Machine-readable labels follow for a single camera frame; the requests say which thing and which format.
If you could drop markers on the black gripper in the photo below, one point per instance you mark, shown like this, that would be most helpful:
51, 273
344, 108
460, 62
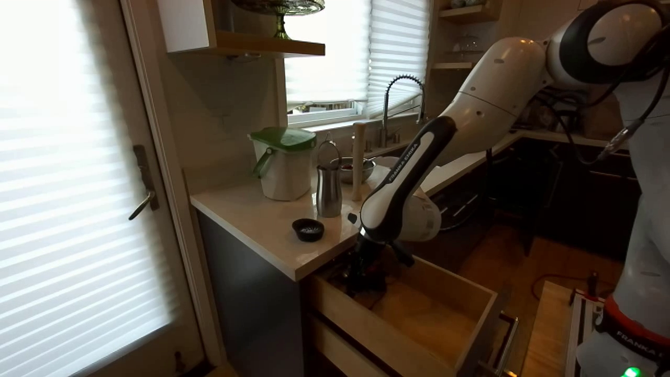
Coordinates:
369, 254

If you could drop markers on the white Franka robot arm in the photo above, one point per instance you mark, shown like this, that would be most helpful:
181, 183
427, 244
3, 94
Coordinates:
489, 90

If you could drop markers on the wooden drawer with grey front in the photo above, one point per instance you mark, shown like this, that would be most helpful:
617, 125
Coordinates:
432, 322

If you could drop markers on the closed wooden drawer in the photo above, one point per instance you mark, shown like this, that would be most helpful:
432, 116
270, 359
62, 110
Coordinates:
335, 349

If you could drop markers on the small black round dish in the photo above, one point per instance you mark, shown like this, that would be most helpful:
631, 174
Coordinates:
309, 232

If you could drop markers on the silver metal pitcher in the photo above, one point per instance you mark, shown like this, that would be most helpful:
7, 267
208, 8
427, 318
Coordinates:
329, 191

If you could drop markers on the metal bowl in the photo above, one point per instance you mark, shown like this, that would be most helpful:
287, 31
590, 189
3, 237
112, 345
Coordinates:
346, 170

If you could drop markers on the wooden paper towel pole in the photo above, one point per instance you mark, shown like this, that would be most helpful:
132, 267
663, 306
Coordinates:
356, 161

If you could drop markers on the white bin with green lid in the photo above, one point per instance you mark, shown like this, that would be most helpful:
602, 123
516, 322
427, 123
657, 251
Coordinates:
286, 174

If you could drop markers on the grey base cabinet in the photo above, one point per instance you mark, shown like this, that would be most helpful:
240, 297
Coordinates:
252, 306

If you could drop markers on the arched chrome faucet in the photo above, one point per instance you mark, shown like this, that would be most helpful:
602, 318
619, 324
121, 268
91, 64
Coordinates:
383, 119

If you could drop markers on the wooden platform board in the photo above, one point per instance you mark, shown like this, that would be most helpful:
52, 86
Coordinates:
551, 337

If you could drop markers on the white window blind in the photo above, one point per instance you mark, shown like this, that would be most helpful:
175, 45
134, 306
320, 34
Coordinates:
399, 50

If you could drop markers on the dark kitchen cabinets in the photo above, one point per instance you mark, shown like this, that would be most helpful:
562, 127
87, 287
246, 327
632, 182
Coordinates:
586, 201

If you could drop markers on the glass cake stand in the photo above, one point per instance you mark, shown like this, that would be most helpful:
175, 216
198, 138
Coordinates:
281, 22

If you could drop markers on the wooden corner shelf unit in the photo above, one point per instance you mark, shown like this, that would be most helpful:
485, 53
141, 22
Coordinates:
461, 12

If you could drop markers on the white door blind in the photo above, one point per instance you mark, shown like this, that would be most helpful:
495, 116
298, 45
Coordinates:
70, 210

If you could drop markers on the metal robot stand frame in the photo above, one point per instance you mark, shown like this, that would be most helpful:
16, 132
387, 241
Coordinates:
580, 327

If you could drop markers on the wooden wall shelf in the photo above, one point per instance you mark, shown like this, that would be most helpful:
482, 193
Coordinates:
272, 46

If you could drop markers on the white wall cabinet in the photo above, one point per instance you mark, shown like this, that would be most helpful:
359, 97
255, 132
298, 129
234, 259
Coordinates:
183, 24

